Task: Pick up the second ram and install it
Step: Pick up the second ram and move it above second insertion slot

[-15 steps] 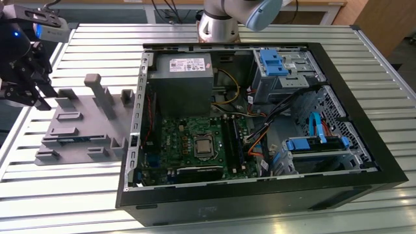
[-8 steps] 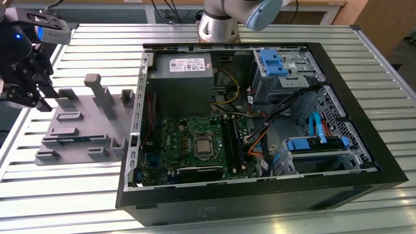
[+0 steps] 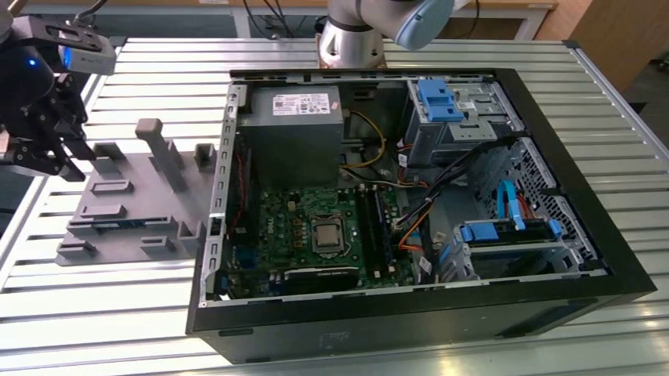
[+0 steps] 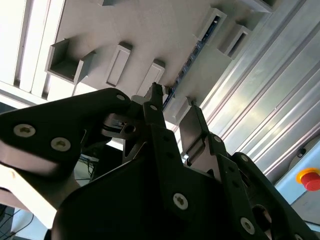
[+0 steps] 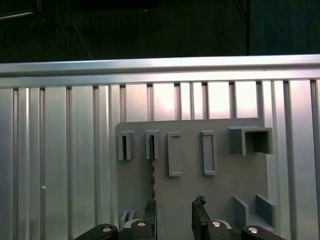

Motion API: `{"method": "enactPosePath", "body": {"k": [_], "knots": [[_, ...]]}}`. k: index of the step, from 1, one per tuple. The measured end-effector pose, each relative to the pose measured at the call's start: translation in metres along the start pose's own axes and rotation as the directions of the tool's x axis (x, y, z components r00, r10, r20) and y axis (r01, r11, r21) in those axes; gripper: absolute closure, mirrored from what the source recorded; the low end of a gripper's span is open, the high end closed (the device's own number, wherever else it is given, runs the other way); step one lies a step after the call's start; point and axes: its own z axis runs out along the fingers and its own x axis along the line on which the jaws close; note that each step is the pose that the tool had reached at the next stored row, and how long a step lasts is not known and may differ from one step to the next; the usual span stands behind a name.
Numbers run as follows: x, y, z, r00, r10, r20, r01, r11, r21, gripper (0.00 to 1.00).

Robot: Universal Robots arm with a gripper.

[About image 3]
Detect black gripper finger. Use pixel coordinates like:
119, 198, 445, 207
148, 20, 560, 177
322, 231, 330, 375
54, 72, 98, 161
0, 136, 87, 183

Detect grey parts rack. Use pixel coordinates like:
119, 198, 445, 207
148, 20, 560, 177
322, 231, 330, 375
55, 117, 219, 267

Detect grey power supply unit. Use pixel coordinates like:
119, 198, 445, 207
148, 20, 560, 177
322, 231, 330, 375
238, 85, 346, 189

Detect green motherboard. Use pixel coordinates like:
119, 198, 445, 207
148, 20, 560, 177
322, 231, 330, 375
219, 186, 420, 301

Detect CPU socket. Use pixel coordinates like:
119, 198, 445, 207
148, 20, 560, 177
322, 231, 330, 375
306, 213, 351, 260

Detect silver CPU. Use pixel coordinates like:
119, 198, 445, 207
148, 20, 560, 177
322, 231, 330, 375
313, 222, 345, 250

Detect black graphics card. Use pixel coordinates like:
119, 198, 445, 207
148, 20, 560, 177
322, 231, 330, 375
279, 266, 362, 293

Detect blue drive bay latch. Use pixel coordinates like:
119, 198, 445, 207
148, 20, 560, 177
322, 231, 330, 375
417, 78, 466, 123

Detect grey metal drive cage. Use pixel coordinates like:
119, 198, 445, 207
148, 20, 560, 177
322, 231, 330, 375
406, 76, 528, 169

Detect hard disk in blue carrier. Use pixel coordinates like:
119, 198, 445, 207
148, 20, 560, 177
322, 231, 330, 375
457, 219, 564, 246

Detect black PC case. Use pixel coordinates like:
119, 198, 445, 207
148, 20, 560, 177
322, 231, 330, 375
186, 67, 659, 365

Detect white framed desk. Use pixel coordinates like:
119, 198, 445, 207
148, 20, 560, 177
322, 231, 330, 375
229, 0, 560, 41

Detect grey metal disk bay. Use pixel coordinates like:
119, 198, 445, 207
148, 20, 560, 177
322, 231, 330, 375
436, 219, 610, 282

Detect wooden cabinet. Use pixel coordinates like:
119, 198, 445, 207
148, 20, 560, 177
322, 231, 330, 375
536, 0, 669, 95

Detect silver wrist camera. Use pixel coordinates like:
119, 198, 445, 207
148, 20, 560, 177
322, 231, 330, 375
60, 37, 118, 76

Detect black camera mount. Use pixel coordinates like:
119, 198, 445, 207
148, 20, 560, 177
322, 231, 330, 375
12, 15, 114, 52

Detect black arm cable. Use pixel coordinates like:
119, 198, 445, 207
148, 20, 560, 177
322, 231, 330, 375
71, 0, 110, 25

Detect thin red wire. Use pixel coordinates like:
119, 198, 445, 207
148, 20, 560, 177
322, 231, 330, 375
233, 148, 253, 233

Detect yellow wires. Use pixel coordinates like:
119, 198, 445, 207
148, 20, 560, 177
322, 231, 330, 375
339, 109, 387, 170

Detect orange wires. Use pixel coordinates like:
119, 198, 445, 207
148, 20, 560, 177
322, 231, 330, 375
397, 221, 428, 251

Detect blue flat data wire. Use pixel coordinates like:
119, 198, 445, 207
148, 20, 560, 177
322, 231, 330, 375
496, 179, 528, 231

